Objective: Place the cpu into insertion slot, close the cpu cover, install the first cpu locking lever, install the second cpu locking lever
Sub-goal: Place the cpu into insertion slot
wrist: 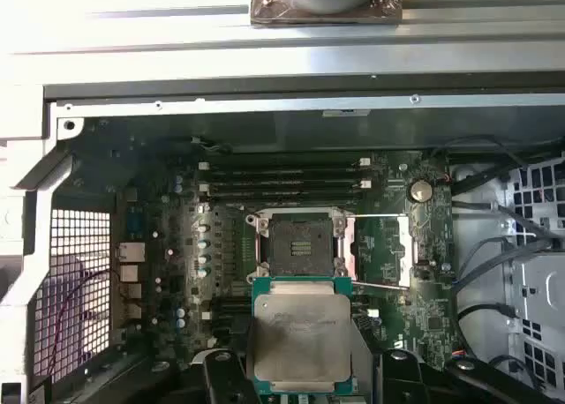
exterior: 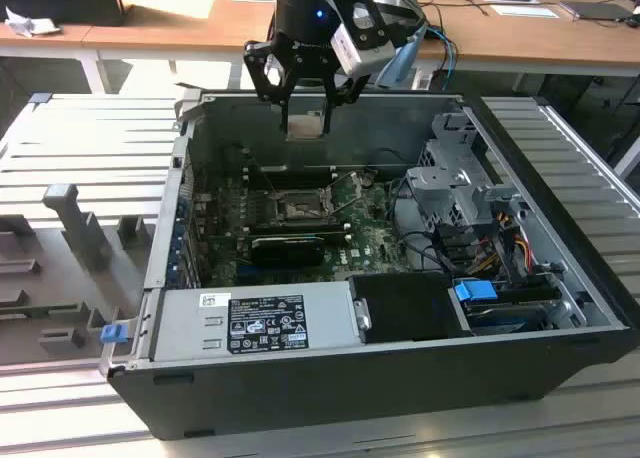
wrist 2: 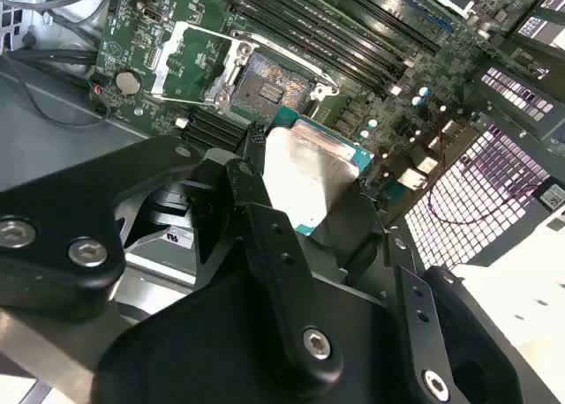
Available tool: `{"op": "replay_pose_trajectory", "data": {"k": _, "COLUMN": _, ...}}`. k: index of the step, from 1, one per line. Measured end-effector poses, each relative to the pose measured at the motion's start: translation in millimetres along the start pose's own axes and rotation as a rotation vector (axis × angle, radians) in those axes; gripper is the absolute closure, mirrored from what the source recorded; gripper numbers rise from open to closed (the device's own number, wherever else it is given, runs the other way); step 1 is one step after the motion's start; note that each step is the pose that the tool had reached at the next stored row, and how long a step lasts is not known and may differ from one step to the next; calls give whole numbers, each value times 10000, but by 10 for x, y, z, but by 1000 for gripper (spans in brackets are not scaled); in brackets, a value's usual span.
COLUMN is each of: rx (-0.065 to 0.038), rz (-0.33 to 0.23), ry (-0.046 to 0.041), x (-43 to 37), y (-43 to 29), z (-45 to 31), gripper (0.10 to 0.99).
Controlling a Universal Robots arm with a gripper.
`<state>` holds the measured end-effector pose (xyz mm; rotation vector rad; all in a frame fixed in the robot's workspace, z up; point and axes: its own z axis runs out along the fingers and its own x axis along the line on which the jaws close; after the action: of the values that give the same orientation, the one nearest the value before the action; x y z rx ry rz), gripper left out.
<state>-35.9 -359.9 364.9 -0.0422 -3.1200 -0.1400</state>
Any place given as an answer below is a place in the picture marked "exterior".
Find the silver power supply unit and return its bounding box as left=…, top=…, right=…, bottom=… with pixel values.
left=149, top=282, right=362, bottom=362

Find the wooden desk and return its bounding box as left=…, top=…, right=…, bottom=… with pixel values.
left=0, top=0, right=640, bottom=78

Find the hard disk drive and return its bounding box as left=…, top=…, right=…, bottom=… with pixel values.
left=460, top=299, right=552, bottom=336

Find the red yellow wire bundle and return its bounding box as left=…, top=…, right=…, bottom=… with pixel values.
left=513, top=230, right=533, bottom=275

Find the black RAM slot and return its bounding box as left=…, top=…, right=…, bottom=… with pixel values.
left=247, top=165, right=335, bottom=180
left=252, top=229, right=352, bottom=244
left=248, top=220, right=347, bottom=233
left=248, top=176, right=335, bottom=191

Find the black graphics card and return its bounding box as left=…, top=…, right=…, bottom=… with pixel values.
left=249, top=235, right=325, bottom=268

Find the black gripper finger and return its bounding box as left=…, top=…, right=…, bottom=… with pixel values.
left=321, top=71, right=372, bottom=135
left=243, top=39, right=295, bottom=133

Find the black open PC case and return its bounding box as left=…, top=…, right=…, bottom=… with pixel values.
left=99, top=90, right=640, bottom=442

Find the metal socket cover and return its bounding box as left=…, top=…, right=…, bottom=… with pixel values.
left=324, top=169, right=365, bottom=217

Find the black plastic shroud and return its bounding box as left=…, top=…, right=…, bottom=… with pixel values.
left=346, top=272, right=474, bottom=343

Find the crumpled white paper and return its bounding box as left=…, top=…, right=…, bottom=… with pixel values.
left=3, top=5, right=62, bottom=40

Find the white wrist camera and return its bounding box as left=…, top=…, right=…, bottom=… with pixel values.
left=331, top=25, right=397, bottom=78

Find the grey metal disk bay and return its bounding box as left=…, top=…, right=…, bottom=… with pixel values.
left=403, top=111, right=504, bottom=232

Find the green motherboard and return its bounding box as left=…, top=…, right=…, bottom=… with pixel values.
left=192, top=167, right=416, bottom=287

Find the white paper sheet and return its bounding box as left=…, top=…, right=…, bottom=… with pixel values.
left=490, top=3, right=560, bottom=20

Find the CPU socket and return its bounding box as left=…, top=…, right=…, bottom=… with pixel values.
left=269, top=188, right=335, bottom=224

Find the blue cable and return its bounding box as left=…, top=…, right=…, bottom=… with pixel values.
left=423, top=24, right=460, bottom=75

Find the blue disk carrier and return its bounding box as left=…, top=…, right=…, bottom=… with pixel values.
left=452, top=278, right=498, bottom=305

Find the black box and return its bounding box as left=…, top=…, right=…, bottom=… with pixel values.
left=0, top=0, right=127, bottom=28

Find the grey parts rack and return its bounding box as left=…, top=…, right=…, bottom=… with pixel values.
left=0, top=182, right=157, bottom=360

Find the dark notebook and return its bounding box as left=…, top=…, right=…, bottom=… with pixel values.
left=558, top=0, right=635, bottom=23

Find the silver CPU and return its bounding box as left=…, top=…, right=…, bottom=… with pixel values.
left=286, top=112, right=325, bottom=141

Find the black cable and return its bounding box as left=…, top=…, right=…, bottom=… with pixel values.
left=389, top=176, right=454, bottom=275

